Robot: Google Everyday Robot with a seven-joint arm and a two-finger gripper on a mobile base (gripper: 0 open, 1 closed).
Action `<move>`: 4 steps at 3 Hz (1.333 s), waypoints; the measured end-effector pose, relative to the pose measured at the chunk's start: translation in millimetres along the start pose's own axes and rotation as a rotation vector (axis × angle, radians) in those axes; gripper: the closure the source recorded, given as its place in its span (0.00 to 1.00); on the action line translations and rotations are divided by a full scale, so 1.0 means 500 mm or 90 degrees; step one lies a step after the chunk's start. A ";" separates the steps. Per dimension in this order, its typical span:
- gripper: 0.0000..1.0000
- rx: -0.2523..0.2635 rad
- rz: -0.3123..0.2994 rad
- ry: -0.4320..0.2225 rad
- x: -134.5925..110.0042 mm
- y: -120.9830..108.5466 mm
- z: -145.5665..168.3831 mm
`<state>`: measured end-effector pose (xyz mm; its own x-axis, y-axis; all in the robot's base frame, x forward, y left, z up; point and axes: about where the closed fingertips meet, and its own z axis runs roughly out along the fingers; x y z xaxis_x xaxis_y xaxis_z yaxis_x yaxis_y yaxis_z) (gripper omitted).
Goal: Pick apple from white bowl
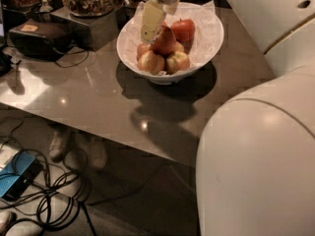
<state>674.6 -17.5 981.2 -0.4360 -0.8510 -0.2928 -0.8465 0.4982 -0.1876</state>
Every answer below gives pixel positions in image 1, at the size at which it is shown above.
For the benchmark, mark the white bowl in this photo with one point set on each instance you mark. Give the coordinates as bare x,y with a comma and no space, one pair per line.
210,46

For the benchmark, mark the yellow front left apple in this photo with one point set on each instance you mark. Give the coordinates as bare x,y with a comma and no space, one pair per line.
151,62

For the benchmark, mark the metal scoop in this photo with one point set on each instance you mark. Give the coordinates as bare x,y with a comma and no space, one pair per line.
45,7

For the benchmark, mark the black device with label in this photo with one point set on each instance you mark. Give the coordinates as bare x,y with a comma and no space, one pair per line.
39,40

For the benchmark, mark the grey square jar base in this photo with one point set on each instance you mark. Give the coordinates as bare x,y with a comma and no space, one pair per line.
89,33

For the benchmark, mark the blue box on floor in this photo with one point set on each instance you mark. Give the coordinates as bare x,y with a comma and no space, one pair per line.
17,175

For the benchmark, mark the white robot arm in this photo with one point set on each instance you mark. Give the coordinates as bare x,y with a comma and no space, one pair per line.
255,166

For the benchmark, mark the pink left middle apple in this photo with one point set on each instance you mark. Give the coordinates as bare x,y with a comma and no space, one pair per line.
142,49

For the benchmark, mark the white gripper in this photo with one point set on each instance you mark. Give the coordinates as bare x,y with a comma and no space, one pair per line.
153,13

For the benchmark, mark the small hidden yellow apple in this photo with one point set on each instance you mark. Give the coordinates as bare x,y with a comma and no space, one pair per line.
179,47

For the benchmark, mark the white shoe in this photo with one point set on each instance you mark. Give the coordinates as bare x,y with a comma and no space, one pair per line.
59,144
98,154

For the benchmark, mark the white shoe left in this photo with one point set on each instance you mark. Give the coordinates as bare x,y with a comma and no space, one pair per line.
59,144

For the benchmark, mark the white shoe right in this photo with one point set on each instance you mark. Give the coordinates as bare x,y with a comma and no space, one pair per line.
98,154

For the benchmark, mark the red apple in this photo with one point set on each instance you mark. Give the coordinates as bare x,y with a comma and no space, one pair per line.
165,41
184,30

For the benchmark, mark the yellow front right apple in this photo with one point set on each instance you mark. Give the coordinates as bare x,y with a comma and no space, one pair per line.
177,61

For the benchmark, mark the white paper liner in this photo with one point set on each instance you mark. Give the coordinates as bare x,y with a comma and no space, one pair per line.
205,38

